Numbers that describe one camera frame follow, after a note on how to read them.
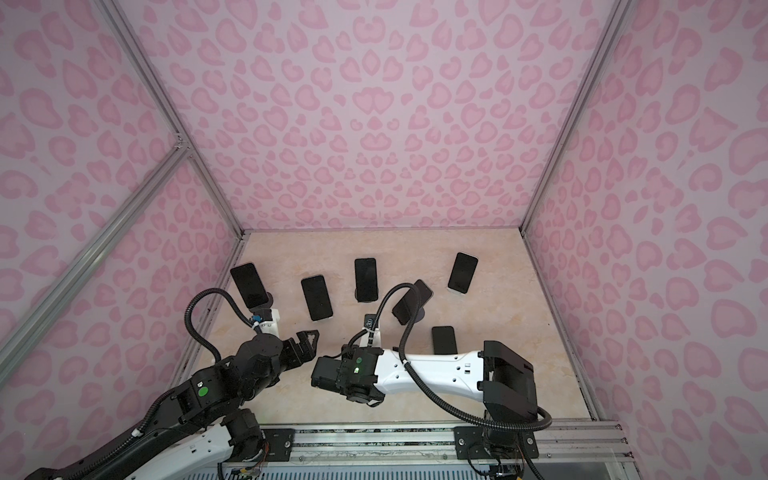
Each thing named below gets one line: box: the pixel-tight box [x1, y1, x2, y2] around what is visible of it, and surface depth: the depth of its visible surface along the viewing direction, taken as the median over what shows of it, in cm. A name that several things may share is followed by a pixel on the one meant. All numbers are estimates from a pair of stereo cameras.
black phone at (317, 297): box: [301, 275, 334, 321], surface depth 94 cm
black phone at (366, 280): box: [354, 258, 378, 303], surface depth 97 cm
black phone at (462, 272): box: [448, 252, 478, 294], surface depth 99 cm
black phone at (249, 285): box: [230, 262, 269, 309], surface depth 92 cm
